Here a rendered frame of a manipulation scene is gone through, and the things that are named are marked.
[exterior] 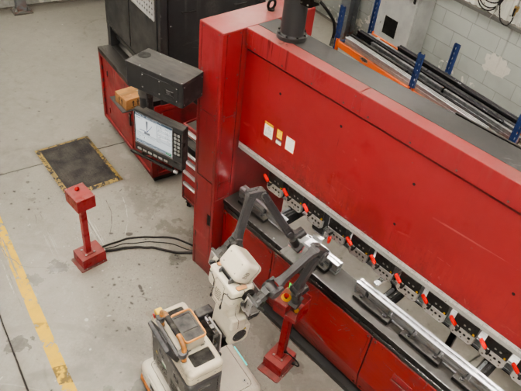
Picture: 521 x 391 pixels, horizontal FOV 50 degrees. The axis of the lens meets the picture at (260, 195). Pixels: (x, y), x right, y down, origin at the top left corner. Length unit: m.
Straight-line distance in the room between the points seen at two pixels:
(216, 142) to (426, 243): 1.65
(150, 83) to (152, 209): 1.99
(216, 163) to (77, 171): 2.34
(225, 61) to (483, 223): 1.87
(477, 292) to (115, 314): 2.86
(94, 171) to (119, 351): 2.25
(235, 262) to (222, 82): 1.22
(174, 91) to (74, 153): 2.77
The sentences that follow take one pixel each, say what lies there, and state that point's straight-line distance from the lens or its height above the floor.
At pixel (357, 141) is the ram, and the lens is 3.37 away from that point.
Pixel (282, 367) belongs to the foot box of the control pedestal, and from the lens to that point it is 4.44.
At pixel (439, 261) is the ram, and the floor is 1.58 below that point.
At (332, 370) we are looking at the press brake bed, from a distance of 4.59.
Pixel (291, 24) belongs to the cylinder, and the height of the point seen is 2.41.
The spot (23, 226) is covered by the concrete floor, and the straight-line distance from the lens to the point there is 5.69.
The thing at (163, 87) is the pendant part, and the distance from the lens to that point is 3.91.
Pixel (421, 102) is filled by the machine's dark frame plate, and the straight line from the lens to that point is 3.27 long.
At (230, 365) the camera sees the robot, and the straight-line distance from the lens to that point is 4.22.
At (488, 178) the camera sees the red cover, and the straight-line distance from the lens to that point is 2.95.
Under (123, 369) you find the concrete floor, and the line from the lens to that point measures 4.55.
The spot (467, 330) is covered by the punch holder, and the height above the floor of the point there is 1.26.
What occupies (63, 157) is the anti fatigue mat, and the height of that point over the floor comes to 0.01.
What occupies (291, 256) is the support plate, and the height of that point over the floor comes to 1.00.
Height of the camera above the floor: 3.84
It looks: 41 degrees down
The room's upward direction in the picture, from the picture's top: 8 degrees clockwise
